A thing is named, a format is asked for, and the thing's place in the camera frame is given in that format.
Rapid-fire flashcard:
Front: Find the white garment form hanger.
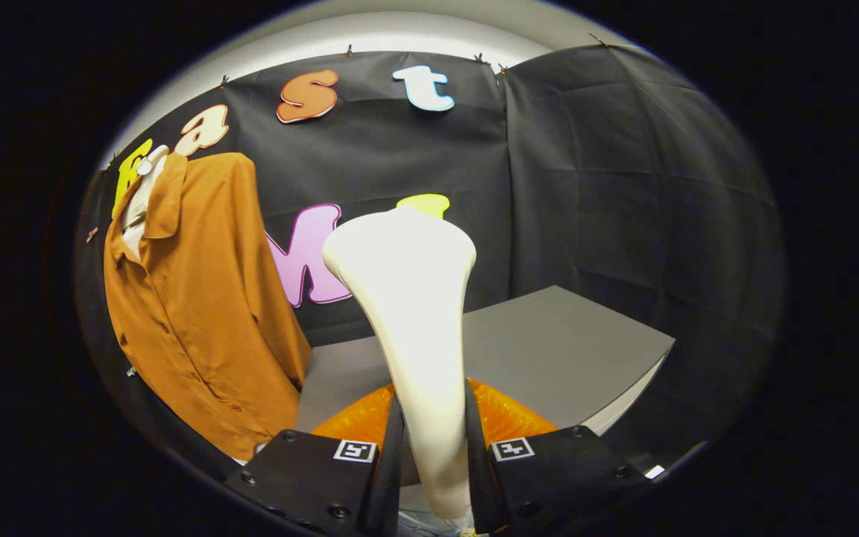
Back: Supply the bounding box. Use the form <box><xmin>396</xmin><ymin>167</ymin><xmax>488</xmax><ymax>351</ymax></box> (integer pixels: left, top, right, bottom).
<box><xmin>121</xmin><ymin>145</ymin><xmax>171</xmax><ymax>258</ymax></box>

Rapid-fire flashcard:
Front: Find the row of black clips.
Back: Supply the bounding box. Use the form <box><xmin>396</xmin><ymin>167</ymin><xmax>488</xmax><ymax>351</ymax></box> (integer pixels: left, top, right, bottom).
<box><xmin>217</xmin><ymin>31</ymin><xmax>609</xmax><ymax>84</ymax></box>

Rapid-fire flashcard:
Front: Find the orange button-up jacket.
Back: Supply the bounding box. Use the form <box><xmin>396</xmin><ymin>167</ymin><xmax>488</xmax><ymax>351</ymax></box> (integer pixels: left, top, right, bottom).
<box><xmin>104</xmin><ymin>152</ymin><xmax>312</xmax><ymax>461</ymax></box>

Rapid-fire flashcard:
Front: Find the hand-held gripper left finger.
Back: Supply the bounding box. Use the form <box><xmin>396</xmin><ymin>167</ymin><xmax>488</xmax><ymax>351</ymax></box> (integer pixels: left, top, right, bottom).
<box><xmin>224</xmin><ymin>384</ymin><xmax>406</xmax><ymax>537</ymax></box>

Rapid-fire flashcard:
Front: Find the white garment steamer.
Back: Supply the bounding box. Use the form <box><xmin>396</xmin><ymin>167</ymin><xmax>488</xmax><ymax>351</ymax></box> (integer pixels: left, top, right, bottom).
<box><xmin>322</xmin><ymin>207</ymin><xmax>477</xmax><ymax>521</ymax></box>

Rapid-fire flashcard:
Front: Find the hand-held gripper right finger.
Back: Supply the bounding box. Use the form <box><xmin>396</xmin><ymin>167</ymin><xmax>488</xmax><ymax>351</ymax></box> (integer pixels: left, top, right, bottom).
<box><xmin>464</xmin><ymin>378</ymin><xmax>650</xmax><ymax>536</ymax></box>

